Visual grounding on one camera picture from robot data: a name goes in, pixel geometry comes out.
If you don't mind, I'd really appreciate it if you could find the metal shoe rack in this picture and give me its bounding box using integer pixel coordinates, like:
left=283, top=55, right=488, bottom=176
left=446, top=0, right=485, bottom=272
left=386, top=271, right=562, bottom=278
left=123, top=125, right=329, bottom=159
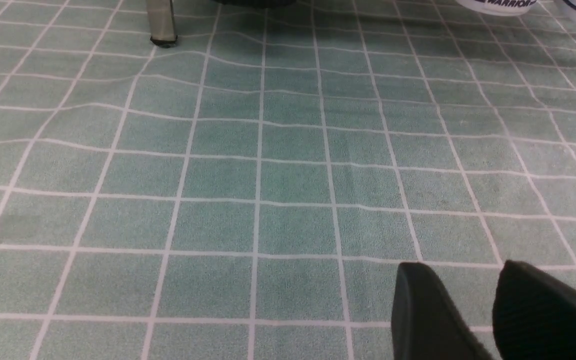
left=146, top=0, right=178, bottom=49

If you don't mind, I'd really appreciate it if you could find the right black high-top boot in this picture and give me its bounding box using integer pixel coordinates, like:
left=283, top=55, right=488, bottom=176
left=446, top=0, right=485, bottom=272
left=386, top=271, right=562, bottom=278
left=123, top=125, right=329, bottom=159
left=214, top=0, right=297, bottom=10

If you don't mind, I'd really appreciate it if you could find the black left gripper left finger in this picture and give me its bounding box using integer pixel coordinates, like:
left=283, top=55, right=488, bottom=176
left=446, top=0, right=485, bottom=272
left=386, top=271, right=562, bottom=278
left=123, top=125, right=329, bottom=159
left=391, top=262, right=493, bottom=360

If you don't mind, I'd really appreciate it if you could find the green checkered tablecloth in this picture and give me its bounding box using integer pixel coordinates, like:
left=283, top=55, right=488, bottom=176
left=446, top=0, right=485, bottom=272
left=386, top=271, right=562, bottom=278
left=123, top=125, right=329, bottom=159
left=0, top=0, right=576, bottom=360

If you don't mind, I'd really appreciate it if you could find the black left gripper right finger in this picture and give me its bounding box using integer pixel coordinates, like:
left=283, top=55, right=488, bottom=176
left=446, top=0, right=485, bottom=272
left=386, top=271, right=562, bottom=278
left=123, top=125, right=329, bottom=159
left=493, top=260, right=576, bottom=360

